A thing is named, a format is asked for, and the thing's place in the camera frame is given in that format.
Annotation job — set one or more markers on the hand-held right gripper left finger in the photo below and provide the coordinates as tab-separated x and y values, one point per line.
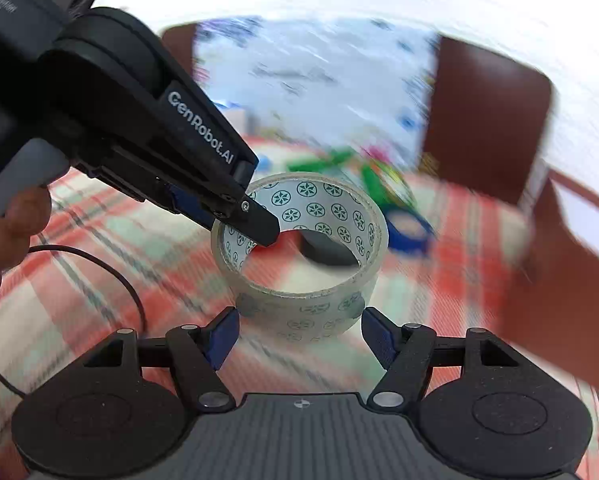
224	336

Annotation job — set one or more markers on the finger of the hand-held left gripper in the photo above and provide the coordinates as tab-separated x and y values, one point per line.
189	202
204	135

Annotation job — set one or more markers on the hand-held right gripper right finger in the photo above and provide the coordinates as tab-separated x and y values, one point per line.
379	336

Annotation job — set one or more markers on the clear packing tape roll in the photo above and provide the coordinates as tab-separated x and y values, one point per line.
279	306

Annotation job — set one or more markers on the person's left hand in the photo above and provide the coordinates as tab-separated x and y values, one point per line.
9	240

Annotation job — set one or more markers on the plaid blanket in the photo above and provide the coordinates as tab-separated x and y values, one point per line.
104	230

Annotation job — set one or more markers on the blue tape roll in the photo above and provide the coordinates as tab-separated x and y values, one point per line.
404	240

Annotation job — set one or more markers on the open green carton box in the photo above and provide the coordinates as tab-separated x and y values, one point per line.
319	161

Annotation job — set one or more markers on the floral plastic bag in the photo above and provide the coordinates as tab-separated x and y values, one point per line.
319	70

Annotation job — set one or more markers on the closed green carton box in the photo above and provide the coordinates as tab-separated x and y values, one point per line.
384	185

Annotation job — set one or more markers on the brown wooden headboard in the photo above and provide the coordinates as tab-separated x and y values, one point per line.
479	110

